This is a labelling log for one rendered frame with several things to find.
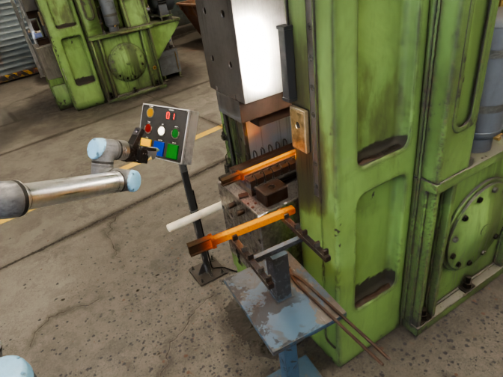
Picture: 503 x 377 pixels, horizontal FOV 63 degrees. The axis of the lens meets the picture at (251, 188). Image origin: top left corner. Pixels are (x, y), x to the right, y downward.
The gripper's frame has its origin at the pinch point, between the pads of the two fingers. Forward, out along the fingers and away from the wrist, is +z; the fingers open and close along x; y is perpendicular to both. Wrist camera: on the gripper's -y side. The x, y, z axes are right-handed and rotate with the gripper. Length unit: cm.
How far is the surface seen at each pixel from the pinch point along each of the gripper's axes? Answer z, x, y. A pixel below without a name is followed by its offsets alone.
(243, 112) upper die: -10, 54, -23
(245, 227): -25, 74, 18
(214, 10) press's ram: -26, 46, -56
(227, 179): 0.6, 44.7, 6.7
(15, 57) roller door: 284, -697, -86
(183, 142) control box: 11.1, 6.6, -5.0
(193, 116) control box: 14.9, 7.1, -18.9
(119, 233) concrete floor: 75, -104, 80
